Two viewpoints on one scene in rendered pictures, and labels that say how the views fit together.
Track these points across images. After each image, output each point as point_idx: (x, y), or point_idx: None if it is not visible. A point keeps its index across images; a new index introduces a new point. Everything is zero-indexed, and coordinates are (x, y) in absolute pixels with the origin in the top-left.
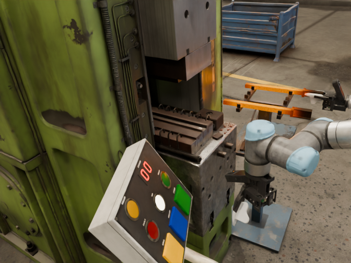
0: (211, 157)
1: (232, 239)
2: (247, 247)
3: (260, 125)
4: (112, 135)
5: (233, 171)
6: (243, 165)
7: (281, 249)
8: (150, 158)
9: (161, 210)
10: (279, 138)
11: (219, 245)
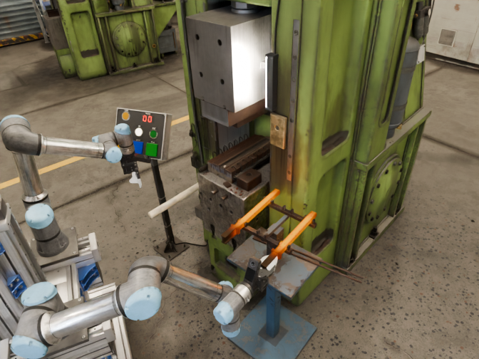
0: (208, 182)
1: (253, 305)
2: (241, 315)
3: (120, 125)
4: (189, 112)
5: (147, 156)
6: (376, 352)
7: (231, 344)
8: (156, 120)
9: (135, 133)
10: (111, 132)
11: (232, 274)
